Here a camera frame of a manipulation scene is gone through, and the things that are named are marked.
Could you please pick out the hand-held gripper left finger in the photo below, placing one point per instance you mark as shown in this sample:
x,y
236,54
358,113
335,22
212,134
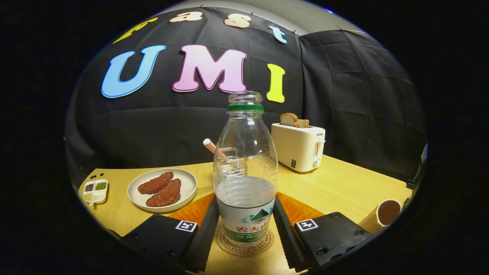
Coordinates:
x,y
204,240

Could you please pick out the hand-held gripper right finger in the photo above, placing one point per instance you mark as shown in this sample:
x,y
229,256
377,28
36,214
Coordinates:
x,y
290,240

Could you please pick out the round wooden coaster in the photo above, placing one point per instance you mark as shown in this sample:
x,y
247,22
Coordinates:
x,y
229,249

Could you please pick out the clear plastic juice bottle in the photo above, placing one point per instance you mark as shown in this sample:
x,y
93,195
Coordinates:
x,y
244,160

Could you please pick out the white round plate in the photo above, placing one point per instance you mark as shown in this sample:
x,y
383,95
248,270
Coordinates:
x,y
189,185

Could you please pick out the brown meat patty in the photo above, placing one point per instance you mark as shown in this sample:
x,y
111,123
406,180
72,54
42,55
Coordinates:
x,y
154,184
166,194

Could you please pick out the wooden table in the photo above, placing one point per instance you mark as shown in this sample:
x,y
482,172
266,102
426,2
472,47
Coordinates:
x,y
336,191

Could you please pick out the white toaster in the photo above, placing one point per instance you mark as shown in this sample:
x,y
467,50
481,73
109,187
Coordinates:
x,y
294,147

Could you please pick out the red striped straw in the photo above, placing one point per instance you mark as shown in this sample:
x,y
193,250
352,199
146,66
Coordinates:
x,y
209,144

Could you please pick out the bread slice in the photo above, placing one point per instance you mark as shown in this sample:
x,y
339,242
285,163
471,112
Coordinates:
x,y
288,119
303,123

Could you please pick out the white divided condiment dish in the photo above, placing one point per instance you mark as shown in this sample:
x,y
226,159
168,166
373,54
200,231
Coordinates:
x,y
95,191

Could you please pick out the black backdrop cloth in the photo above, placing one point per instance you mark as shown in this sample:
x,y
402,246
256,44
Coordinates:
x,y
344,76

